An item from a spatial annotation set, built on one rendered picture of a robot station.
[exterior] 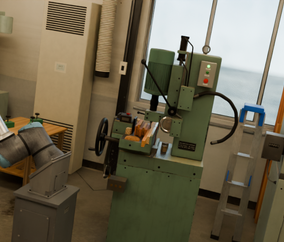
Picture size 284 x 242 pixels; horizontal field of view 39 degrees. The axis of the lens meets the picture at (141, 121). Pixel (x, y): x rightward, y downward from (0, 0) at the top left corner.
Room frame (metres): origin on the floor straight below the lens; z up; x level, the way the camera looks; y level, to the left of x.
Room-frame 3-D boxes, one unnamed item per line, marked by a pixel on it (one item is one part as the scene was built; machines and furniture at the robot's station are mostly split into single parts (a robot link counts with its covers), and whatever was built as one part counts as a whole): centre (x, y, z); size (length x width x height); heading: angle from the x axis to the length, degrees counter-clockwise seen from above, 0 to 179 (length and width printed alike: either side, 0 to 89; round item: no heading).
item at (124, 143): (2.83, 0.04, 0.87); 0.61 x 0.30 x 0.06; 174
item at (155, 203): (2.79, -0.19, 0.36); 0.58 x 0.45 x 0.71; 84
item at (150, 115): (2.80, -0.09, 1.03); 0.14 x 0.07 x 0.09; 84
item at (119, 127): (2.84, 0.12, 0.92); 0.15 x 0.13 x 0.09; 174
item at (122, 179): (2.55, 0.10, 0.58); 0.12 x 0.08 x 0.08; 84
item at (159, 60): (2.80, -0.07, 1.35); 0.18 x 0.18 x 0.31
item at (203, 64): (2.63, -0.37, 1.40); 0.10 x 0.06 x 0.16; 84
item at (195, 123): (2.77, -0.36, 1.16); 0.22 x 0.22 x 0.72; 84
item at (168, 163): (2.79, -0.19, 0.76); 0.57 x 0.45 x 0.09; 84
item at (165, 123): (2.66, -0.18, 1.02); 0.12 x 0.03 x 0.12; 84
